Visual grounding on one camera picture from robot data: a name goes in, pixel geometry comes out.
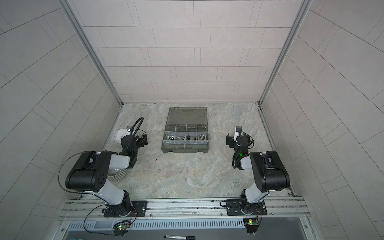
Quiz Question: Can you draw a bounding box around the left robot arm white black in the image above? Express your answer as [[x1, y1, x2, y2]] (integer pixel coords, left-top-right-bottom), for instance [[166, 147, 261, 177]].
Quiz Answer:
[[59, 117, 148, 217]]

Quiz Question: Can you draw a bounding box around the aluminium mounting rail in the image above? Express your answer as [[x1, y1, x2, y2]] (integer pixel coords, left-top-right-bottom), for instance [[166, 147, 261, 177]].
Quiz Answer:
[[58, 197, 310, 221]]

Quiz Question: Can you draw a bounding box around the black marker pen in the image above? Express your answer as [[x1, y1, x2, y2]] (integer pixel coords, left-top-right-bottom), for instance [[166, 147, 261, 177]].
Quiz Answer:
[[164, 235, 196, 240]]

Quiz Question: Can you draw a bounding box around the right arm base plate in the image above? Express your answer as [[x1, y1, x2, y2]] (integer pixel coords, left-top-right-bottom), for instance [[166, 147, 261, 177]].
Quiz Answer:
[[220, 199, 268, 216]]

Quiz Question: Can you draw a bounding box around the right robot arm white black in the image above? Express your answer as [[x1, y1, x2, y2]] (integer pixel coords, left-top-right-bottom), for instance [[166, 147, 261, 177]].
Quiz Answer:
[[226, 126, 291, 215]]

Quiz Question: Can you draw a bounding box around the white vent grille strip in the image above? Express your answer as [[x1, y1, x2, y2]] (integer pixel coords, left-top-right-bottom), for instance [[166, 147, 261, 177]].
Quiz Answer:
[[68, 218, 245, 232]]

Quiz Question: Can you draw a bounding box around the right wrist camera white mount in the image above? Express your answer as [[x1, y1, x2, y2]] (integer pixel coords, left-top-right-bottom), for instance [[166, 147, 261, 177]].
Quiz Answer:
[[235, 126, 242, 138]]

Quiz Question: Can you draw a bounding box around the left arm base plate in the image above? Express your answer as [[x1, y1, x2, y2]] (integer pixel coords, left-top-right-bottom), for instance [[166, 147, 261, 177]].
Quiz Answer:
[[102, 201, 148, 218]]

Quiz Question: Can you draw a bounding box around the right controller board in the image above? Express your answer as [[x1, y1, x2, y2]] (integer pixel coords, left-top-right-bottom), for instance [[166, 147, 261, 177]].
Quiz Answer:
[[243, 218, 261, 234]]

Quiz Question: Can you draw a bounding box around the green plastic organizer box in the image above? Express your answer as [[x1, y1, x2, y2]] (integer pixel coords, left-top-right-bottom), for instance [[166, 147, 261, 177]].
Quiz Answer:
[[161, 107, 209, 153]]

